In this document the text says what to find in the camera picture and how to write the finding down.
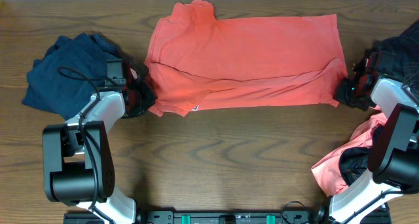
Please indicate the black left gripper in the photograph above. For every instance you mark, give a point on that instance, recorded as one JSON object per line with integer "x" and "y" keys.
{"x": 145, "y": 88}

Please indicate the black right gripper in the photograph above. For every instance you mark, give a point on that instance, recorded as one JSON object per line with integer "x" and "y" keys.
{"x": 340, "y": 95}

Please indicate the orange red t-shirt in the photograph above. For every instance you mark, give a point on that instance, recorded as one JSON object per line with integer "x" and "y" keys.
{"x": 198, "y": 62}

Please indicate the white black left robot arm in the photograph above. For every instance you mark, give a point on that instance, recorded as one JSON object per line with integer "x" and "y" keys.
{"x": 77, "y": 162}

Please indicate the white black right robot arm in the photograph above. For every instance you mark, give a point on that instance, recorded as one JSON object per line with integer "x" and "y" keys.
{"x": 361, "y": 198}

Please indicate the black patterned shirt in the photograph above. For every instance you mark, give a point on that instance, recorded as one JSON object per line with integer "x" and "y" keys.
{"x": 394, "y": 155}

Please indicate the folded navy blue pants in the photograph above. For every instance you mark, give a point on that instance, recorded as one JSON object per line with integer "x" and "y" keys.
{"x": 64, "y": 80}

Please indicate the light salmon pink shirt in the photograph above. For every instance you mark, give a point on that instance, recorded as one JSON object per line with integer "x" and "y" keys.
{"x": 336, "y": 171}

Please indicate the black base rail green buttons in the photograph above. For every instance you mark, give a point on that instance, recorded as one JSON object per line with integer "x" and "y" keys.
{"x": 168, "y": 217}

